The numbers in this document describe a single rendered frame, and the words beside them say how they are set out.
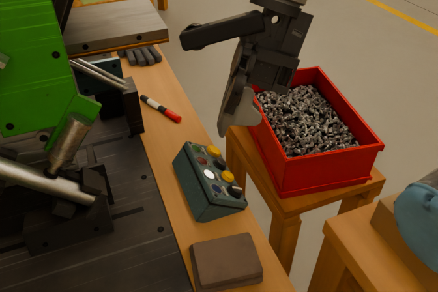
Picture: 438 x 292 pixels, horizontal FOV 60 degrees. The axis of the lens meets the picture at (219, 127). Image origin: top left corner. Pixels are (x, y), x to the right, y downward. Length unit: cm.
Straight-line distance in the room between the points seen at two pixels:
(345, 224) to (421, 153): 162
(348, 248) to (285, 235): 21
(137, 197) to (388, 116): 201
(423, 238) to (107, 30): 58
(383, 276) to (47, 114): 59
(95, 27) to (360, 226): 61
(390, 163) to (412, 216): 173
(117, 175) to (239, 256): 30
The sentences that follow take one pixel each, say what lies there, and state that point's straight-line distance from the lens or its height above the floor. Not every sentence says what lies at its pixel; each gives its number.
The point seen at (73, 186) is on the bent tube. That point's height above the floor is 99.
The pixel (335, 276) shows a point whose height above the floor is 75.
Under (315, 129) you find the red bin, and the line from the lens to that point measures 87.
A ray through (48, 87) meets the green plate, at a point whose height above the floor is 113.
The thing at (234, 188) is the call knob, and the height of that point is 94.
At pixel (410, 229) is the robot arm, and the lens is 49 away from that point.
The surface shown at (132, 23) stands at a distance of 74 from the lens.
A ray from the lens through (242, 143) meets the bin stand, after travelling 94.
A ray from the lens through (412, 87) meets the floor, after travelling 288.
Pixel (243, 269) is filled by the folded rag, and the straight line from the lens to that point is 58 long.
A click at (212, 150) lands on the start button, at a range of 71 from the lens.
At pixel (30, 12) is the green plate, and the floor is 123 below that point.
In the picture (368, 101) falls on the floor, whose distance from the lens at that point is 261.
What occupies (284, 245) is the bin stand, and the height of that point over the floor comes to 66.
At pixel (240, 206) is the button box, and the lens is 66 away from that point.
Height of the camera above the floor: 143
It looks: 40 degrees down
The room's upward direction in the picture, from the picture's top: straight up
